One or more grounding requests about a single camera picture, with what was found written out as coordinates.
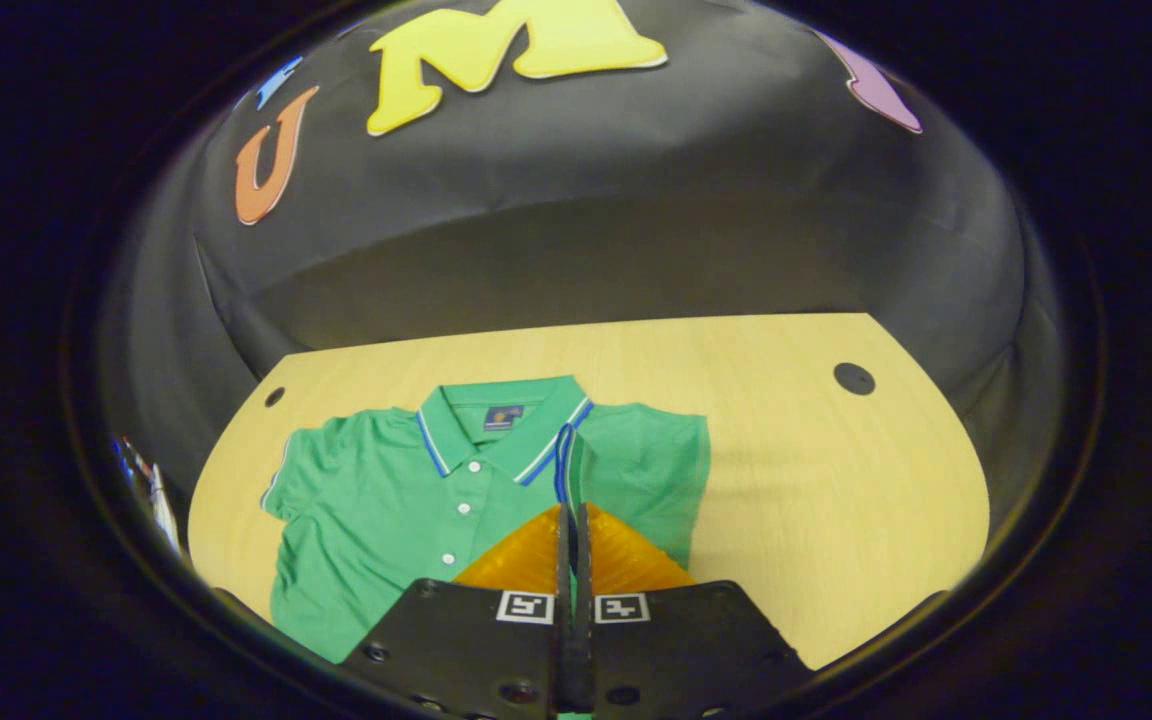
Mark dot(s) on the black backdrop cloth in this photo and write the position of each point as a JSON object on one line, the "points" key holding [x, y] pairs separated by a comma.
{"points": [[636, 230]]}

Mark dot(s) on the green T-shirt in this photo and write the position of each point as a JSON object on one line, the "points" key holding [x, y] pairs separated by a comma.
{"points": [[376, 520]]}

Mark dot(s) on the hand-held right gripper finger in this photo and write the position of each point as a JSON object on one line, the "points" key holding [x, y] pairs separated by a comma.
{"points": [[584, 640], [566, 640]]}

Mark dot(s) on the bright coloured screen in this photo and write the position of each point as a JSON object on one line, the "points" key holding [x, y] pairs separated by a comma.
{"points": [[131, 460]]}

